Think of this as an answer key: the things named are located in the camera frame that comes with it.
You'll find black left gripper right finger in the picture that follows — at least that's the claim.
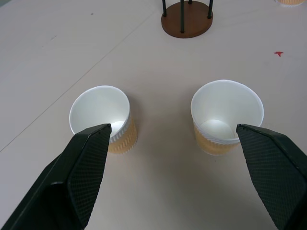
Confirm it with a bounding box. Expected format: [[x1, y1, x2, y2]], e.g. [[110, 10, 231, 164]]
[[236, 123, 307, 230]]

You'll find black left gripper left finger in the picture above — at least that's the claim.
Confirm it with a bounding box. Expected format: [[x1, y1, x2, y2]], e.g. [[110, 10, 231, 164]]
[[0, 123, 112, 230]]

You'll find ribbed tan paper cup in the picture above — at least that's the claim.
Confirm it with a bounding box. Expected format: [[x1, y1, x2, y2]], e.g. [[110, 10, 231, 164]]
[[190, 79, 265, 157], [69, 85, 138, 155], [274, 0, 306, 8]]

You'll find brown wooden round stand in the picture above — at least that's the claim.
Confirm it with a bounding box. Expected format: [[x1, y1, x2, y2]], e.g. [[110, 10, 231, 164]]
[[161, 0, 214, 39]]

